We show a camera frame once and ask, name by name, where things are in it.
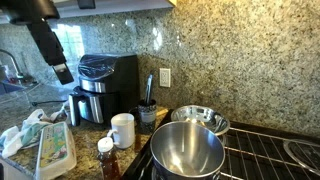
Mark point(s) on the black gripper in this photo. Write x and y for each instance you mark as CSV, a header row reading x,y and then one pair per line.
x,y
48,43

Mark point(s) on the bear-shaped honey bottle white cap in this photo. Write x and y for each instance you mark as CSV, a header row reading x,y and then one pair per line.
x,y
108,163

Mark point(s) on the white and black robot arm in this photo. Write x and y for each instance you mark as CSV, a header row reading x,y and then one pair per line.
x,y
26,10

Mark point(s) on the curved sink faucet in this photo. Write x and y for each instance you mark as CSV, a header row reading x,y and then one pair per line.
x,y
13,61

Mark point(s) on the white and teal cloth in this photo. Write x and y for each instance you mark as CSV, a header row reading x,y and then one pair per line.
x,y
20,136

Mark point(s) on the white ceramic mug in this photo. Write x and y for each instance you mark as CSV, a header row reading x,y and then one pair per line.
x,y
125,131

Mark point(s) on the steel kitchen tongs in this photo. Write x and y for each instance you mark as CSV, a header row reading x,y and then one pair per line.
x,y
149,88

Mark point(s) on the dark utensil holder cup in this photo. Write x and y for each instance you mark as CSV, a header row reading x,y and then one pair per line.
x,y
147,116

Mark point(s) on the upper kitchen cabinet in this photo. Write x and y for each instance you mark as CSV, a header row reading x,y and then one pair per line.
x,y
133,6

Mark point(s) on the black kitchen stove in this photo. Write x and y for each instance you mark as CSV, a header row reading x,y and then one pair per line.
x,y
133,170

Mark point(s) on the small stainless steel bowl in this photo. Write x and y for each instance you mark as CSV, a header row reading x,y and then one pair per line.
x,y
200,115

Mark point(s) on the large stainless steel pot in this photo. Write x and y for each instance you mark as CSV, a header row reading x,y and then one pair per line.
x,y
186,150

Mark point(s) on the white wall outlet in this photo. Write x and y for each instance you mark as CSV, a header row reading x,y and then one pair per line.
x,y
164,77

